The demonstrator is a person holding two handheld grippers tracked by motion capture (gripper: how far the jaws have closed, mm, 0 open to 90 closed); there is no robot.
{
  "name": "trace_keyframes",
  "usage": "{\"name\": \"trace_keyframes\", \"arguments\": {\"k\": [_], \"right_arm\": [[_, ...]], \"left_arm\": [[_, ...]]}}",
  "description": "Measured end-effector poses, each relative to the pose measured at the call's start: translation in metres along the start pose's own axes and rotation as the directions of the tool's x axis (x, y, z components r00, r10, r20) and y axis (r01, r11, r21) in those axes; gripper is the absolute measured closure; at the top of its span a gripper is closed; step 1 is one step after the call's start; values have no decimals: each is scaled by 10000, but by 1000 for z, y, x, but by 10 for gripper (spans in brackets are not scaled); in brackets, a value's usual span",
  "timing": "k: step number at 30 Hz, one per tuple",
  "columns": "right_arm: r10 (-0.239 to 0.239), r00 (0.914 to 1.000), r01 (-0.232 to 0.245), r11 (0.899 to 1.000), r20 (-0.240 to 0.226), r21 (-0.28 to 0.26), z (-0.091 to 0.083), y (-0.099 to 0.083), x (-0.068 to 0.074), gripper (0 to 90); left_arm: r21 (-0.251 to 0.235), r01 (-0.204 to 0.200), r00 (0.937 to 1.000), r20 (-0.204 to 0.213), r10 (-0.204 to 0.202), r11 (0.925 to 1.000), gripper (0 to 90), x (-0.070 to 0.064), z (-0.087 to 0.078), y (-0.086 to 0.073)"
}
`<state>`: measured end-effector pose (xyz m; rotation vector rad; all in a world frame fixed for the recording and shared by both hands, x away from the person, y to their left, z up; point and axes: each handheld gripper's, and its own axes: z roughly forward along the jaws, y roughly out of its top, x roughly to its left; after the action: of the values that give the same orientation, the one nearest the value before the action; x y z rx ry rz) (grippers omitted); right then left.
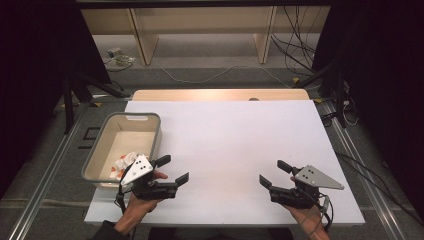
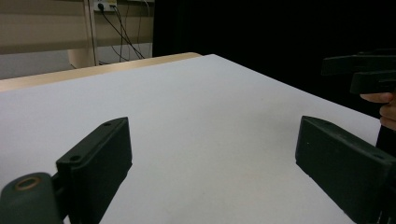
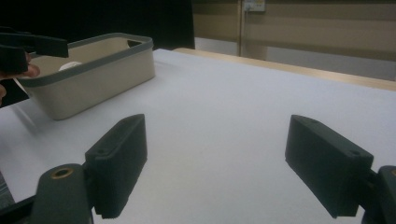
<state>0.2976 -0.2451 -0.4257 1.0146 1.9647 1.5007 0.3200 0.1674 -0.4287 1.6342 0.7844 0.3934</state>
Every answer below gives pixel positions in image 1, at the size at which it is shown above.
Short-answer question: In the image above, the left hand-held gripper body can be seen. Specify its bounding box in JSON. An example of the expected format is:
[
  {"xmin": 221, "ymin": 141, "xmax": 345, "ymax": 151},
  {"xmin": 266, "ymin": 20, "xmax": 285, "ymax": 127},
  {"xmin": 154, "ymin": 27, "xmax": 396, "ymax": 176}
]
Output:
[{"xmin": 119, "ymin": 154, "xmax": 180, "ymax": 201}]

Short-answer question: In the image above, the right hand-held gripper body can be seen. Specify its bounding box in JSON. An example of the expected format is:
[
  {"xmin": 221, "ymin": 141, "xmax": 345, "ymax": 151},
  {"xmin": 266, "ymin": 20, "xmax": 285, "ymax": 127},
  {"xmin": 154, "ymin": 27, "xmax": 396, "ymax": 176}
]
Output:
[{"xmin": 269, "ymin": 164, "xmax": 345, "ymax": 210}]

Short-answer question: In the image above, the white cloth with orange print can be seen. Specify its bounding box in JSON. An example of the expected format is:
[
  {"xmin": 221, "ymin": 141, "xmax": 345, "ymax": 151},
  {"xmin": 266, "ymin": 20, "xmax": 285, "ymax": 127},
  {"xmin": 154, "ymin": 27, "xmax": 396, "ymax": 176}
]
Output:
[{"xmin": 109, "ymin": 152, "xmax": 142, "ymax": 181}]

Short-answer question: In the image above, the grey-rimmed beige plastic basket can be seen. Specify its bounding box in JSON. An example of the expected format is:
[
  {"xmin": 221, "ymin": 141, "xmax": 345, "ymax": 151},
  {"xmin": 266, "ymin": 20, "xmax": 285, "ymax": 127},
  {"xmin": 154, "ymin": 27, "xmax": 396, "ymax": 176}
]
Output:
[{"xmin": 80, "ymin": 112, "xmax": 163, "ymax": 190}]

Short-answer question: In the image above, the person's left hand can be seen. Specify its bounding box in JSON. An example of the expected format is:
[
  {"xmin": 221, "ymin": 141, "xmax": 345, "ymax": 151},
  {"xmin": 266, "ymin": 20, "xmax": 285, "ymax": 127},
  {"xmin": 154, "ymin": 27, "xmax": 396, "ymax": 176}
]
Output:
[{"xmin": 114, "ymin": 169, "xmax": 169, "ymax": 234}]

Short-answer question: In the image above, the person's right hand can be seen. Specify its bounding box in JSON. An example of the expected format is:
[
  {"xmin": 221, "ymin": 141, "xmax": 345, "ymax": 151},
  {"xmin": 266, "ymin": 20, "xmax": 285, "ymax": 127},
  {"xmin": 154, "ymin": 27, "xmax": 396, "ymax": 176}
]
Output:
[{"xmin": 283, "ymin": 176, "xmax": 325, "ymax": 234}]

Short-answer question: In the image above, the white table board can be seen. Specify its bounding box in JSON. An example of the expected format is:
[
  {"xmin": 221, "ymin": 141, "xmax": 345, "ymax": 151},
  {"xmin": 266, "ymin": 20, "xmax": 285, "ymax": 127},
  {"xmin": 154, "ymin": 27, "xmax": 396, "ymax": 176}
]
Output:
[{"xmin": 83, "ymin": 99, "xmax": 366, "ymax": 228}]

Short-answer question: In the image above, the person's lap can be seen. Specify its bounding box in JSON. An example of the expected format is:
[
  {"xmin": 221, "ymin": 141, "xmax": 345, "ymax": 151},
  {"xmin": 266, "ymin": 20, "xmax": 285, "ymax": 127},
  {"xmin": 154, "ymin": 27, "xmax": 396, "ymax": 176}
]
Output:
[{"xmin": 148, "ymin": 226, "xmax": 295, "ymax": 240}]

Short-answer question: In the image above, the wooden table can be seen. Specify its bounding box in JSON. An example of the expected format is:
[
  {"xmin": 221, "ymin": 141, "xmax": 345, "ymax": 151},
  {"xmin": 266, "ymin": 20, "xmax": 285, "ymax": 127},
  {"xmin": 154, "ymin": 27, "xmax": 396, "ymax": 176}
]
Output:
[{"xmin": 131, "ymin": 88, "xmax": 311, "ymax": 102}]

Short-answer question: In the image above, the black metal stand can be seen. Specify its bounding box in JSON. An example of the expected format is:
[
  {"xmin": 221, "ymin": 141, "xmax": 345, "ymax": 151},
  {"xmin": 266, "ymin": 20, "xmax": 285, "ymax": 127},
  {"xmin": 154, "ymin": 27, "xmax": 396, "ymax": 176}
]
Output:
[
  {"xmin": 293, "ymin": 56, "xmax": 348, "ymax": 130},
  {"xmin": 61, "ymin": 71, "xmax": 132, "ymax": 135}
]

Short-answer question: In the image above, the white power strip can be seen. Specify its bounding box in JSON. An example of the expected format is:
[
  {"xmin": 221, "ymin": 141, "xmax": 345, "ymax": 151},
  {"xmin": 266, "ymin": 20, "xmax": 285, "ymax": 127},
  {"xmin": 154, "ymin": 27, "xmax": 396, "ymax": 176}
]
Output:
[{"xmin": 105, "ymin": 47, "xmax": 137, "ymax": 73}]

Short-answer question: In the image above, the light wooden shelf unit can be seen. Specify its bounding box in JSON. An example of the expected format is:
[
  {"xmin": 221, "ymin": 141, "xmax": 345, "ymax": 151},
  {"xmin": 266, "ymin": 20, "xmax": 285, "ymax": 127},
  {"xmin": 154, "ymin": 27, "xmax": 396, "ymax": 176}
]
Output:
[{"xmin": 80, "ymin": 5, "xmax": 332, "ymax": 66}]

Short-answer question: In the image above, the right hand-held gripper cable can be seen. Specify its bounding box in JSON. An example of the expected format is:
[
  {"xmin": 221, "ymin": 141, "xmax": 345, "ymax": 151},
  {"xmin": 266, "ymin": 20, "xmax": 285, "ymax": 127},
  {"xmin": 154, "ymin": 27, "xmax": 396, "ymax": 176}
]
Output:
[{"xmin": 311, "ymin": 192, "xmax": 335, "ymax": 233}]

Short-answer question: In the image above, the hand-held gripper cable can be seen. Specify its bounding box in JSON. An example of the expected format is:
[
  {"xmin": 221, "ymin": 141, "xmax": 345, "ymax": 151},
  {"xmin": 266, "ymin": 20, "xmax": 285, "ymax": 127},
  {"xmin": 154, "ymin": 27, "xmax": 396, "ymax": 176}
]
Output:
[
  {"xmin": 114, "ymin": 164, "xmax": 135, "ymax": 215},
  {"xmin": 311, "ymin": 192, "xmax": 335, "ymax": 233}
]

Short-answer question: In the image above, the left hand-held gripper cable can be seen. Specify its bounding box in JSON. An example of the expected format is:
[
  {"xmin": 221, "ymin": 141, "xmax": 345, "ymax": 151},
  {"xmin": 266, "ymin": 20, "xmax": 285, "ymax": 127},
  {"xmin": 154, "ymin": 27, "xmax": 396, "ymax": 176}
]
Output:
[{"xmin": 114, "ymin": 164, "xmax": 135, "ymax": 215}]

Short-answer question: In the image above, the metal floor rail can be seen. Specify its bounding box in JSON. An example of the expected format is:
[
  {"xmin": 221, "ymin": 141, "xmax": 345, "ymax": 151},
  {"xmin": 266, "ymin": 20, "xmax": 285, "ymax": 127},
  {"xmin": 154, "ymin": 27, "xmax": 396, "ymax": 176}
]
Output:
[
  {"xmin": 320, "ymin": 99, "xmax": 407, "ymax": 240},
  {"xmin": 8, "ymin": 99, "xmax": 98, "ymax": 240}
]

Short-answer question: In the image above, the black floor cable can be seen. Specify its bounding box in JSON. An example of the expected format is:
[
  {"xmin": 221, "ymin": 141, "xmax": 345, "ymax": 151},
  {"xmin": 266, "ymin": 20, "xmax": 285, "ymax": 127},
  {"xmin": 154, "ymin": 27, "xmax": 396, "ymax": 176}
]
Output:
[{"xmin": 334, "ymin": 151, "xmax": 424, "ymax": 228}]

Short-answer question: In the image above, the white floor cable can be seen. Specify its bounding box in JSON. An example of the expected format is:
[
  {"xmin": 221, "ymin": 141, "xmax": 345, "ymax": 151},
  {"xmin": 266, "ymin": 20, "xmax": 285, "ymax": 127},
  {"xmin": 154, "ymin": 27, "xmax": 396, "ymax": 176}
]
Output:
[{"xmin": 151, "ymin": 56, "xmax": 292, "ymax": 89}]

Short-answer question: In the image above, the bundle of black cables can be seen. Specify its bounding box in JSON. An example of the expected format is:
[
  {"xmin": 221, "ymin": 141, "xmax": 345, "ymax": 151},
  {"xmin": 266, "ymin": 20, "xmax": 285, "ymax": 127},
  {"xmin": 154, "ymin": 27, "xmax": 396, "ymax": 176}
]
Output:
[{"xmin": 270, "ymin": 5, "xmax": 318, "ymax": 74}]

